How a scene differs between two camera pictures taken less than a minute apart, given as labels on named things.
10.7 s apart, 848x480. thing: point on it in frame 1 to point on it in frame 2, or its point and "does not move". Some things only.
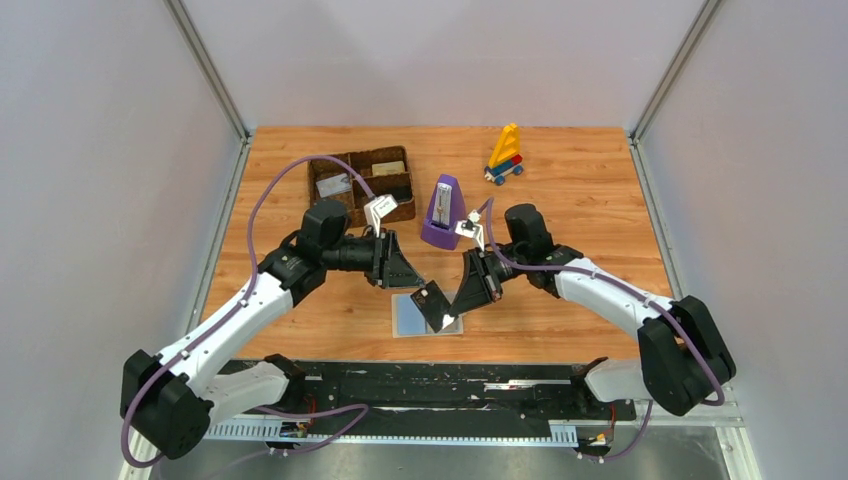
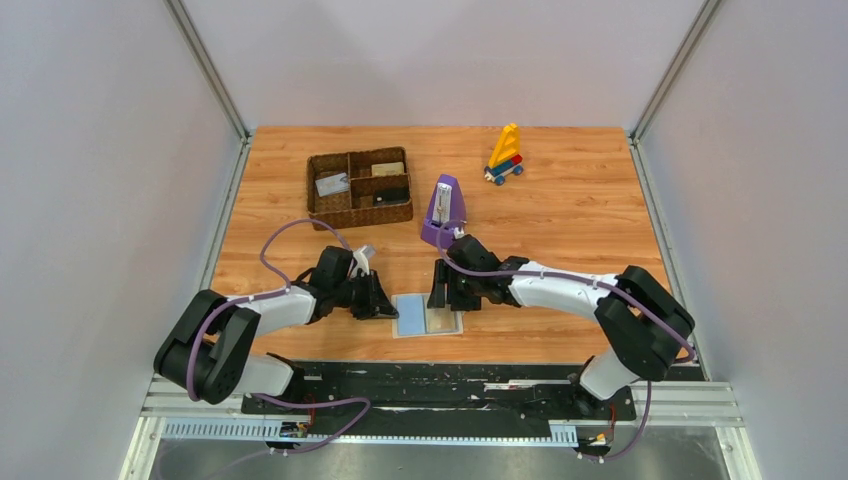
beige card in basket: (388, 168) does not move
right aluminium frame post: (705, 15) does not move
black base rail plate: (370, 396) does not move
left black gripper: (383, 259) to (365, 296)
